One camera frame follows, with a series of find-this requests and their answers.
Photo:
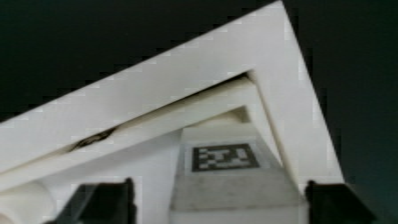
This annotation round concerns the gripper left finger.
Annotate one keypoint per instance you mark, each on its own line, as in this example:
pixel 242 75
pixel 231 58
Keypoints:
pixel 99 205

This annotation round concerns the white leg with tag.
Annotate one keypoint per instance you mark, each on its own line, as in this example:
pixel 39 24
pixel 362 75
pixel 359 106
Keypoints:
pixel 233 187

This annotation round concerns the white square tabletop tray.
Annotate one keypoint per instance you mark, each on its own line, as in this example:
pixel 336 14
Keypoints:
pixel 137 152

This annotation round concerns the white front fence bar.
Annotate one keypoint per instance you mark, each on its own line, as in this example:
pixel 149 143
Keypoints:
pixel 234 69

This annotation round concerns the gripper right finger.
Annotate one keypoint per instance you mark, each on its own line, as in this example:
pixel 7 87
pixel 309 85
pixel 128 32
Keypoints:
pixel 336 207

